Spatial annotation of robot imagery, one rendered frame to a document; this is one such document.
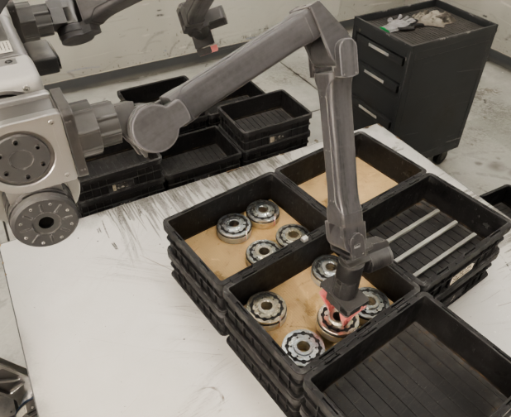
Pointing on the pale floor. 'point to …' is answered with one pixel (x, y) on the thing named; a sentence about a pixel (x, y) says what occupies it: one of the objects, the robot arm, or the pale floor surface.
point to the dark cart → (419, 75)
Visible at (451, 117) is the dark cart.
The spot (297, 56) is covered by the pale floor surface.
